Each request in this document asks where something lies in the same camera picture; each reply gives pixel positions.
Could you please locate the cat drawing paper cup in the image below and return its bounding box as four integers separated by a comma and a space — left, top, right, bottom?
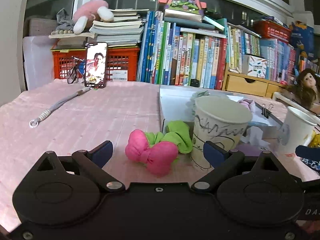
276, 106, 317, 155

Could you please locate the smartphone with lit screen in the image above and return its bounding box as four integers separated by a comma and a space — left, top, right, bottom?
85, 42, 108, 88

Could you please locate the white patterned box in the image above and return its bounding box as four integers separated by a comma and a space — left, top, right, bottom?
242, 54, 267, 79

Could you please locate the pink white plush rabbit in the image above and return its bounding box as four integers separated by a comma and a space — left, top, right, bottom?
73, 0, 114, 35

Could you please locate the white pvc pipe frame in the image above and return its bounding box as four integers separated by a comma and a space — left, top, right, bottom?
272, 92, 320, 125

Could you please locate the pale pink knit sock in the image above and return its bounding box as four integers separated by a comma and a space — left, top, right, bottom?
238, 98, 256, 113

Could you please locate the blue floral fabric pouch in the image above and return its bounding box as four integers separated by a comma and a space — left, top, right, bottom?
301, 158, 320, 172

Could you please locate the purple fuzzy sock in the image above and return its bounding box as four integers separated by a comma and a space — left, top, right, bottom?
235, 144, 266, 157

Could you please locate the green scrunchie with pink bow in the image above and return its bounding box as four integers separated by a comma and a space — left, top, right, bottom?
125, 120, 193, 177

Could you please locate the red basket on books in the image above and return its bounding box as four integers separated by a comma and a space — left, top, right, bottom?
253, 20, 291, 44

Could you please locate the gold sequin bow pouch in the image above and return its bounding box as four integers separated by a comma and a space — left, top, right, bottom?
308, 132, 320, 148

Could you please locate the scribbled paper cup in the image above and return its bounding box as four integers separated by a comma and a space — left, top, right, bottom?
190, 96, 253, 172

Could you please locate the wooden drawer organizer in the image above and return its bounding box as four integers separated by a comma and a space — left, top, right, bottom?
222, 63, 285, 98

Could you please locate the miniature bicycle model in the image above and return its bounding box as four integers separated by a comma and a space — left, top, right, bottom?
67, 56, 86, 84

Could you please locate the blue cardboard box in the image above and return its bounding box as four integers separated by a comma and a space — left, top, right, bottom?
289, 21, 314, 60

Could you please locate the white foam wrap block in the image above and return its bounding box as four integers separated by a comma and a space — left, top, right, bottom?
241, 126, 270, 148

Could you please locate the green checkered cloth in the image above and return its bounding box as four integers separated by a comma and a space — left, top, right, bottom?
190, 90, 210, 109

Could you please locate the black binder clip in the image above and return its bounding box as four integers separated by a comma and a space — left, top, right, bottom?
261, 103, 274, 119

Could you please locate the red plastic crate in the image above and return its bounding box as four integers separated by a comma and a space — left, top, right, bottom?
51, 47, 140, 81

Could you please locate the stack of horizontal books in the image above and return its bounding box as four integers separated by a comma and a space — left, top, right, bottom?
49, 9, 149, 49

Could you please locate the row of upright books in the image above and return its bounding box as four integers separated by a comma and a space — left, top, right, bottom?
136, 11, 261, 90

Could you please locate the brown haired doll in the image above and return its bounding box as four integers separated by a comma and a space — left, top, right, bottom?
286, 68, 319, 116

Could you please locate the right row of books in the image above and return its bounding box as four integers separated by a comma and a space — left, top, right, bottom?
258, 38, 319, 85

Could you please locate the grey plush toy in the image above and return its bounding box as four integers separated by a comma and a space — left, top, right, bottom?
51, 8, 74, 35

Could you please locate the pink striped tablecloth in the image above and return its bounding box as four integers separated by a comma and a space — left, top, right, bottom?
0, 78, 320, 233

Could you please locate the grey shallow tray box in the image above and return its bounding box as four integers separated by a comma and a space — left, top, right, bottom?
159, 85, 283, 139

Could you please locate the small black box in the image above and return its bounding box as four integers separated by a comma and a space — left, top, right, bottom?
190, 79, 200, 87

